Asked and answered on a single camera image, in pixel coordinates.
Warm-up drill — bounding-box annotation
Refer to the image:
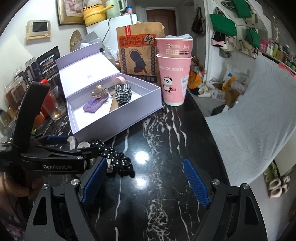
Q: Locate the black polka dot scrunchie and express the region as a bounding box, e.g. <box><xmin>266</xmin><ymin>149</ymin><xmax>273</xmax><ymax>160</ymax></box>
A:
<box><xmin>90</xmin><ymin>140</ymin><xmax>135</xmax><ymax>178</ymax></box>

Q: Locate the flower decorated hair clip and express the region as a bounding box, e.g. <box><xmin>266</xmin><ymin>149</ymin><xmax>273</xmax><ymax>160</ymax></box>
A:
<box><xmin>91</xmin><ymin>85</ymin><xmax>109</xmax><ymax>99</ymax></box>

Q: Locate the checkered black white scrunchie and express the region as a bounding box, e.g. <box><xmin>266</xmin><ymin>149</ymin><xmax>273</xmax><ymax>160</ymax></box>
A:
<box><xmin>115</xmin><ymin>83</ymin><xmax>132</xmax><ymax>104</ymax></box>

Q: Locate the pink round compact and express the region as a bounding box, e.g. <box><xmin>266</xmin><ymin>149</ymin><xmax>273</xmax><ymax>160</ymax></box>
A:
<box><xmin>113</xmin><ymin>76</ymin><xmax>126</xmax><ymax>85</ymax></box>

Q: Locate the pearl white claw clip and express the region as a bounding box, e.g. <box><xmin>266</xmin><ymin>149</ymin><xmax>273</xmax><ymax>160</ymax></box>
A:
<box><xmin>67</xmin><ymin>136</ymin><xmax>90</xmax><ymax>150</ymax></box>

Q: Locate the person's left hand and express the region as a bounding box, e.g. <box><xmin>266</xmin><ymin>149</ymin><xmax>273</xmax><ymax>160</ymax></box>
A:
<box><xmin>1</xmin><ymin>172</ymin><xmax>44</xmax><ymax>202</ymax></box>

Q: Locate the orange filled glass jar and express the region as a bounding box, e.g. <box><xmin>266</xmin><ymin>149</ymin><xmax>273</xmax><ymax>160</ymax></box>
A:
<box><xmin>32</xmin><ymin>112</ymin><xmax>45</xmax><ymax>130</ymax></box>

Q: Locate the red bottle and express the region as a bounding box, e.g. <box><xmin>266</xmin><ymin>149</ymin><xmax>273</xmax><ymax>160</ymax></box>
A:
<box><xmin>38</xmin><ymin>78</ymin><xmax>56</xmax><ymax>119</ymax></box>

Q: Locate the clear drinking glass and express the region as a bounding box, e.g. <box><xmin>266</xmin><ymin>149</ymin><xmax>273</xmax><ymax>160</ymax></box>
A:
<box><xmin>43</xmin><ymin>87</ymin><xmax>66</xmax><ymax>121</ymax></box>

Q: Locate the purple hair clip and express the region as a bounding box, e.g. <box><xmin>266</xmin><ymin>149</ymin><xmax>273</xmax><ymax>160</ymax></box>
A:
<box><xmin>83</xmin><ymin>96</ymin><xmax>109</xmax><ymax>113</ymax></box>

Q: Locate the brown spice jar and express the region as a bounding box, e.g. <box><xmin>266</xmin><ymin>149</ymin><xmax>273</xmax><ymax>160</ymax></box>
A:
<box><xmin>4</xmin><ymin>78</ymin><xmax>27</xmax><ymax>111</ymax></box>

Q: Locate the lavender gift box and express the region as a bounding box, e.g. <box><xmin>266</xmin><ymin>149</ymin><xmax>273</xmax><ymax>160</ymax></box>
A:
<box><xmin>56</xmin><ymin>44</ymin><xmax>163</xmax><ymax>142</ymax></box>

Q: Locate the gold rectangular hair clip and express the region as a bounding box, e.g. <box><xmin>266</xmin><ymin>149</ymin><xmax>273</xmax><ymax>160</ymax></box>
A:
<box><xmin>109</xmin><ymin>97</ymin><xmax>121</xmax><ymax>112</ymax></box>

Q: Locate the light blue covered chair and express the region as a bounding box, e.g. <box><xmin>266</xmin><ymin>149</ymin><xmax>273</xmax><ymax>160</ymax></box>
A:
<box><xmin>205</xmin><ymin>56</ymin><xmax>295</xmax><ymax>186</ymax></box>

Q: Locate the black printed booklet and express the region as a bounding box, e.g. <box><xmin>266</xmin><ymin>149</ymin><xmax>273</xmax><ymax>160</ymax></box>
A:
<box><xmin>37</xmin><ymin>46</ymin><xmax>60</xmax><ymax>81</ymax></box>

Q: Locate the lower pink panda cup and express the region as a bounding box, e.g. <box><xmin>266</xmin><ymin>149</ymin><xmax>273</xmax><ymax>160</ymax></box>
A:
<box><xmin>157</xmin><ymin>54</ymin><xmax>192</xmax><ymax>106</ymax></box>

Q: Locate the brown paper food bag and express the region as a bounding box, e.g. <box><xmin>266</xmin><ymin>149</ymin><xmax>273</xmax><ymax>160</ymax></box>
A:
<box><xmin>116</xmin><ymin>22</ymin><xmax>165</xmax><ymax>86</ymax></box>

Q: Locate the white refrigerator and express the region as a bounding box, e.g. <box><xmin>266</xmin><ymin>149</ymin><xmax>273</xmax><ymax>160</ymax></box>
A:
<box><xmin>86</xmin><ymin>14</ymin><xmax>137</xmax><ymax>51</ymax></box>

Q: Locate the framed picture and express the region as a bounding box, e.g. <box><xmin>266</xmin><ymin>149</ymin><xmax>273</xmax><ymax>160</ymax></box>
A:
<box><xmin>56</xmin><ymin>0</ymin><xmax>85</xmax><ymax>26</ymax></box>

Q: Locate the yellow pot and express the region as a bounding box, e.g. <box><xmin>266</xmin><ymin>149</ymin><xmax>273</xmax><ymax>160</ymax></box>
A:
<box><xmin>82</xmin><ymin>4</ymin><xmax>114</xmax><ymax>27</ymax></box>

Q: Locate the upper pink paper cup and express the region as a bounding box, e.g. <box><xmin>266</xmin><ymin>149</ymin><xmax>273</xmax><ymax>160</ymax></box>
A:
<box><xmin>156</xmin><ymin>38</ymin><xmax>193</xmax><ymax>58</ymax></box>

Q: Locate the green electric kettle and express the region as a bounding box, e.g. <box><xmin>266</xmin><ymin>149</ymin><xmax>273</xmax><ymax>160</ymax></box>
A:
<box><xmin>105</xmin><ymin>0</ymin><xmax>125</xmax><ymax>19</ymax></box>

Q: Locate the green tote bag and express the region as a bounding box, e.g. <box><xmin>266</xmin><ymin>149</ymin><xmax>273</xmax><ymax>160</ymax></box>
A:
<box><xmin>210</xmin><ymin>14</ymin><xmax>237</xmax><ymax>37</ymax></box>

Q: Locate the brown entrance door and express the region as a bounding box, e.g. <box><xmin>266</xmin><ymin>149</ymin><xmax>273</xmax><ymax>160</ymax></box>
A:
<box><xmin>146</xmin><ymin>9</ymin><xmax>177</xmax><ymax>36</ymax></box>

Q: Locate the wall intercom panel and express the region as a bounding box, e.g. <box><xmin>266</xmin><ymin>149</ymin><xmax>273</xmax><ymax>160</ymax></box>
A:
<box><xmin>26</xmin><ymin>20</ymin><xmax>52</xmax><ymax>40</ymax></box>

